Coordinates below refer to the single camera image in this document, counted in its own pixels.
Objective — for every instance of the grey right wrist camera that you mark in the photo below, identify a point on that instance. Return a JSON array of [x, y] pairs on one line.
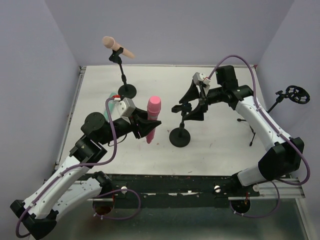
[[201, 80]]

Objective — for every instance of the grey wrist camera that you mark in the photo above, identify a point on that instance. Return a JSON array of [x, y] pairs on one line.
[[125, 107], [201, 80]]

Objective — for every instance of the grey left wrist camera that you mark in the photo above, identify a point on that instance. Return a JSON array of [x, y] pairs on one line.
[[125, 107]]

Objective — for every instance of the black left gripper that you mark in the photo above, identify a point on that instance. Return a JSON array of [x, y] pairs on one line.
[[136, 126]]

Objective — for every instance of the black mic stand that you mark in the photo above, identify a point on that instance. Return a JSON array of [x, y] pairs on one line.
[[180, 137], [125, 90]]

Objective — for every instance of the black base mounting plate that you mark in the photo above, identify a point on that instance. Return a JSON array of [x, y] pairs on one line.
[[172, 191]]

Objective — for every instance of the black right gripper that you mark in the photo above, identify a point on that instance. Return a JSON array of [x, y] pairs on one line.
[[203, 101]]

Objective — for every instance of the aluminium rail right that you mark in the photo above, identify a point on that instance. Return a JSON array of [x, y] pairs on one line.
[[271, 191]]

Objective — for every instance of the pink toy microphone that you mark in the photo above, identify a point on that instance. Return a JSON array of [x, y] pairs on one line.
[[154, 106]]

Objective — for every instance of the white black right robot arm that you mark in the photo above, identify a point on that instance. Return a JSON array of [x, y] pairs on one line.
[[282, 155]]

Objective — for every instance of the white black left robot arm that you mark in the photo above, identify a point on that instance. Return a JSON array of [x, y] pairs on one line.
[[38, 214]]

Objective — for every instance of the green toy microphone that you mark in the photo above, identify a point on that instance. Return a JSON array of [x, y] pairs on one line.
[[111, 106]]

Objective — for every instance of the peach toy microphone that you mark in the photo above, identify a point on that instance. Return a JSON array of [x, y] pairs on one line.
[[110, 43]]

